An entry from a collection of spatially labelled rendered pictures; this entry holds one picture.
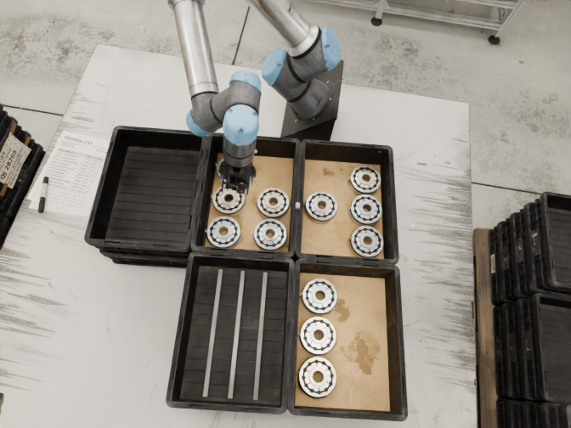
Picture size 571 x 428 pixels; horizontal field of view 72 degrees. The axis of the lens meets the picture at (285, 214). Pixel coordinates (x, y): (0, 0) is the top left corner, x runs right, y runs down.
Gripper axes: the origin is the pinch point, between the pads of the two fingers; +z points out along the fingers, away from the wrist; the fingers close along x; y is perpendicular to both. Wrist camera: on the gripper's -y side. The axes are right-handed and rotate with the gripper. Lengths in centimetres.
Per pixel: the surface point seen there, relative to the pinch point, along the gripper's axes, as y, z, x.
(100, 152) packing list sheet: -22, 32, -52
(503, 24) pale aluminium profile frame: -175, 64, 159
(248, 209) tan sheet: 1.8, 13.1, 4.6
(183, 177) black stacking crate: -7.8, 15.7, -17.8
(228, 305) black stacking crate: 32.9, 13.6, 1.8
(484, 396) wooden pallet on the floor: 52, 70, 118
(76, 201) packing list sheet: -1, 32, -56
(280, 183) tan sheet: -8.4, 12.1, 14.3
